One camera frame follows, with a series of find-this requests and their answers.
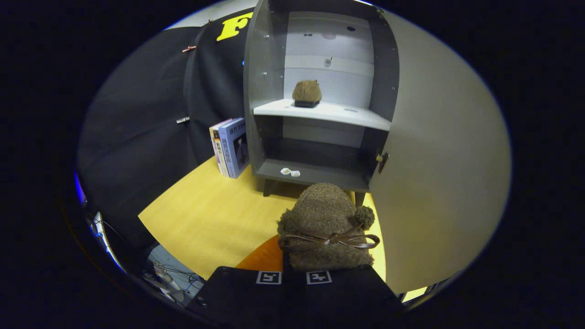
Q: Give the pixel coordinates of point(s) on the beige shoe cabinet door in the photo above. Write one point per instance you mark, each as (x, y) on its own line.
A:
(434, 160)

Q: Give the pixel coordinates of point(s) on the pink clothespin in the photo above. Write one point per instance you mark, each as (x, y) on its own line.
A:
(188, 48)

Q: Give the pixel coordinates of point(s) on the brown fuzzy shoe with bow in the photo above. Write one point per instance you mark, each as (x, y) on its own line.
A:
(322, 214)

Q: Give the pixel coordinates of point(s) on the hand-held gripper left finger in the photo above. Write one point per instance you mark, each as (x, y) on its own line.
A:
(247, 297)

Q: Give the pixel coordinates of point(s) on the grey clothespin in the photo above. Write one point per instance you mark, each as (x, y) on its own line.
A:
(182, 120)

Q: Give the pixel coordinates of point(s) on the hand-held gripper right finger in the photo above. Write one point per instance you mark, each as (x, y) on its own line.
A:
(347, 297)

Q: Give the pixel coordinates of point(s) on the lavender blue book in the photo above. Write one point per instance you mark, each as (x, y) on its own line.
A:
(235, 146)

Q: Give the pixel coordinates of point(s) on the black backdrop cloth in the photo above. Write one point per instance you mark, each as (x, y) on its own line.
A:
(137, 128)

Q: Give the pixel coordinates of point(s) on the grey shoe cabinet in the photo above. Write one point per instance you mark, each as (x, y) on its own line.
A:
(320, 114)

